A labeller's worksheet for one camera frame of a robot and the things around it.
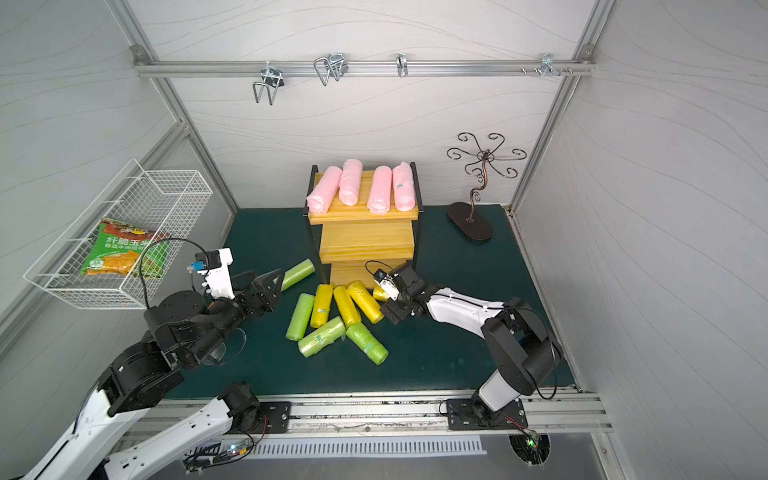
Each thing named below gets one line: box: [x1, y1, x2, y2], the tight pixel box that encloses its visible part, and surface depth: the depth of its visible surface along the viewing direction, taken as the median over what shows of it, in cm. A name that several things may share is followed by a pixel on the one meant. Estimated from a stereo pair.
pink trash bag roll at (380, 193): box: [367, 165, 392, 215], surface depth 75 cm
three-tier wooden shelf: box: [303, 162, 424, 289], surface depth 77 cm
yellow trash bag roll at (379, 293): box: [373, 282, 390, 301], surface depth 94 cm
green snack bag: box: [81, 219, 170, 279], surface depth 63 cm
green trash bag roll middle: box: [298, 316, 346, 358], surface depth 86 cm
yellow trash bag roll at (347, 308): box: [333, 285, 361, 329], surface depth 92 cm
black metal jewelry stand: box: [446, 132, 527, 240], surface depth 100 cm
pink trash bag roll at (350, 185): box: [338, 158, 363, 206], surface depth 77 cm
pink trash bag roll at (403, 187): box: [392, 161, 415, 212], surface depth 75 cm
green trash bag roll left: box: [285, 293, 315, 341], surface depth 89 cm
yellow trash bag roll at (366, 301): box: [348, 280, 385, 324], surface depth 93 cm
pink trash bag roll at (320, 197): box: [306, 166, 342, 214], surface depth 76 cm
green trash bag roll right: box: [345, 322, 389, 365], surface depth 84 cm
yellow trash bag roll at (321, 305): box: [310, 284, 333, 328], surface depth 92 cm
